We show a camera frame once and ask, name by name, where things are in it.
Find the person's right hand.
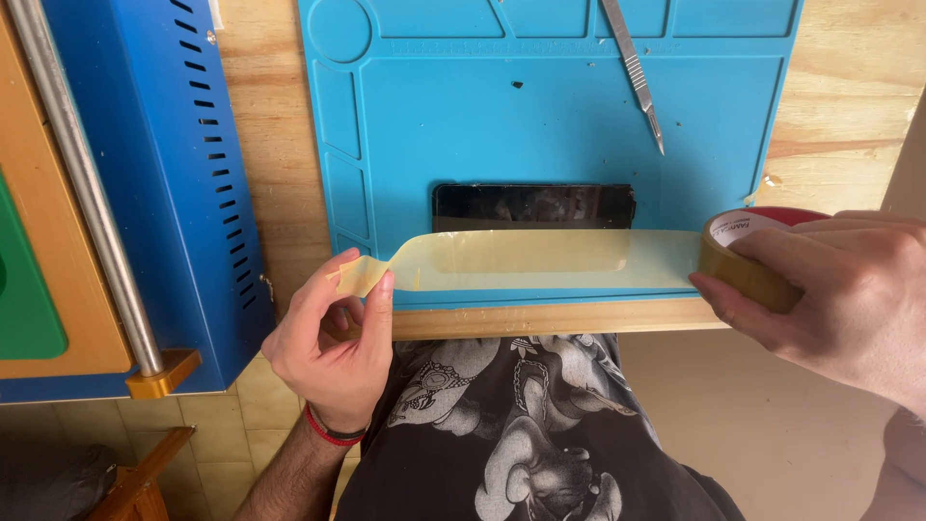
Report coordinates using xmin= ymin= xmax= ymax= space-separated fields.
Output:
xmin=687 ymin=210 xmax=926 ymax=419

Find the person's left hand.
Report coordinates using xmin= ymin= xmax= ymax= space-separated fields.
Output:
xmin=260 ymin=248 xmax=396 ymax=435

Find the wooden stool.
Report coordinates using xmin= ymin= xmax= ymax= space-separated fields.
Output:
xmin=87 ymin=425 xmax=197 ymax=521

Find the black printed t-shirt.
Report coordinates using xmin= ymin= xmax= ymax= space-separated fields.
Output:
xmin=334 ymin=333 xmax=746 ymax=521

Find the blue vented metal machine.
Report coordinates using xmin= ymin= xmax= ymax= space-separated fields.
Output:
xmin=0 ymin=0 xmax=276 ymax=405

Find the black smartphone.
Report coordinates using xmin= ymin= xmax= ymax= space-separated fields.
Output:
xmin=432 ymin=183 xmax=638 ymax=274

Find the dark grey cushion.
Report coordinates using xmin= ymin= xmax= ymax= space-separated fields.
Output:
xmin=0 ymin=443 xmax=119 ymax=521

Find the silver metal rod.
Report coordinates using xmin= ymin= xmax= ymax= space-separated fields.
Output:
xmin=3 ymin=0 xmax=166 ymax=377

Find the orange and green machine panel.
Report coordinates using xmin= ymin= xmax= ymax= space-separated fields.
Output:
xmin=0 ymin=14 xmax=136 ymax=381

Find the blue silicone work mat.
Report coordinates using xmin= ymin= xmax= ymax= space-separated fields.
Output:
xmin=298 ymin=0 xmax=805 ymax=312

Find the silver metal scalpel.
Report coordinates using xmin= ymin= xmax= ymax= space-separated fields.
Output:
xmin=600 ymin=0 xmax=667 ymax=156

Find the red cord bracelet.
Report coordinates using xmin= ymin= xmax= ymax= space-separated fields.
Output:
xmin=304 ymin=403 xmax=366 ymax=447

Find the black cord bracelet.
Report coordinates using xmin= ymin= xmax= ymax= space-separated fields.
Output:
xmin=310 ymin=405 xmax=370 ymax=441

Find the orange rod bracket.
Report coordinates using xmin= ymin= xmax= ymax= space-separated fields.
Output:
xmin=125 ymin=349 xmax=204 ymax=400

